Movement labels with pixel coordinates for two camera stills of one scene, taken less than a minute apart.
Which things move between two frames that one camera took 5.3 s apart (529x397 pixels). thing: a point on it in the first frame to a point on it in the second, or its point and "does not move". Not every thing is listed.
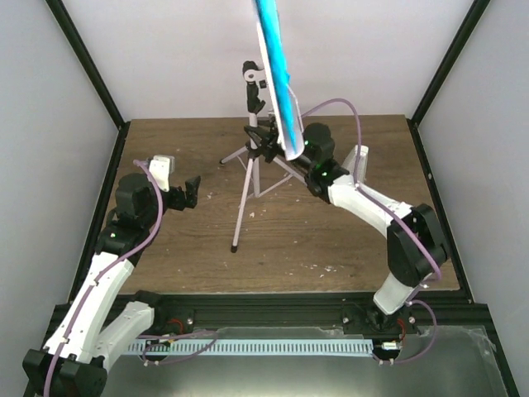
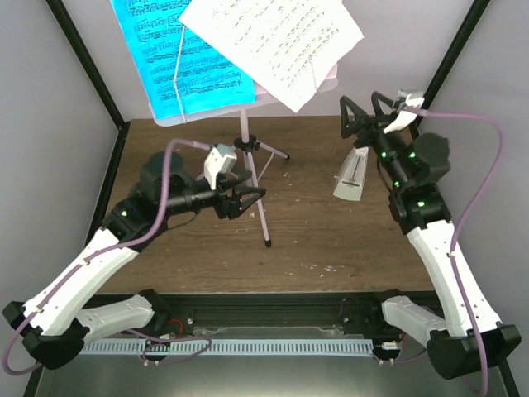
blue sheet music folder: (274, 50) to (182, 71)
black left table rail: (97, 210) does not move
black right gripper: (269, 141) to (360, 117)
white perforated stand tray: (297, 122) to (266, 97)
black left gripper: (192, 195) to (233, 205)
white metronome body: (356, 162) does not move
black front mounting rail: (447, 312) does not move
